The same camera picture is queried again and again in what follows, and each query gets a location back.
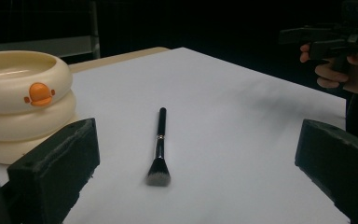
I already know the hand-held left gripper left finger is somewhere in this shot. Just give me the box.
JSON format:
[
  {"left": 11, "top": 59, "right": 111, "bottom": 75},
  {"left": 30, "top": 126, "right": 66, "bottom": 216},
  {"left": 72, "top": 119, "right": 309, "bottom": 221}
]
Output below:
[{"left": 7, "top": 117, "right": 101, "bottom": 224}]

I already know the white table board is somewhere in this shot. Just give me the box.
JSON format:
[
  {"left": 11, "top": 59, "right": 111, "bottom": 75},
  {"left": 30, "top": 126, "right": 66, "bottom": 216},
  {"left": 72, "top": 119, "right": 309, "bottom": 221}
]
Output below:
[{"left": 0, "top": 47, "right": 352, "bottom": 224}]

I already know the grey metal stand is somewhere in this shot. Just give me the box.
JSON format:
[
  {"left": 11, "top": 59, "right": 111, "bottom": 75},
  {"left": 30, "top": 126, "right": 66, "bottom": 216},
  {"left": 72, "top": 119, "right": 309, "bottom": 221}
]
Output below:
[{"left": 0, "top": 0, "right": 102, "bottom": 61}]

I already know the black makeup brush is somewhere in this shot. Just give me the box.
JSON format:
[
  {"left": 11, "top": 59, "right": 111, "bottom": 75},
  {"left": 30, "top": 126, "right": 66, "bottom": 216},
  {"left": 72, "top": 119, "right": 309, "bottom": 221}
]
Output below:
[{"left": 145, "top": 106, "right": 172, "bottom": 188}]

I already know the cream ringed duck container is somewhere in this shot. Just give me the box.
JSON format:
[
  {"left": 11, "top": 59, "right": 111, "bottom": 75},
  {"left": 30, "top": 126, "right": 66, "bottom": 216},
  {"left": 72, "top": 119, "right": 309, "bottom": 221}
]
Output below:
[{"left": 0, "top": 49, "right": 78, "bottom": 165}]

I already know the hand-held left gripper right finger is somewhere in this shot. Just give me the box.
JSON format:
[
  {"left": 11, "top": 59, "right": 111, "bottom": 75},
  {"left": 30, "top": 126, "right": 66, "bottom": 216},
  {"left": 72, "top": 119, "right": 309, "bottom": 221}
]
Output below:
[{"left": 294, "top": 119, "right": 358, "bottom": 224}]

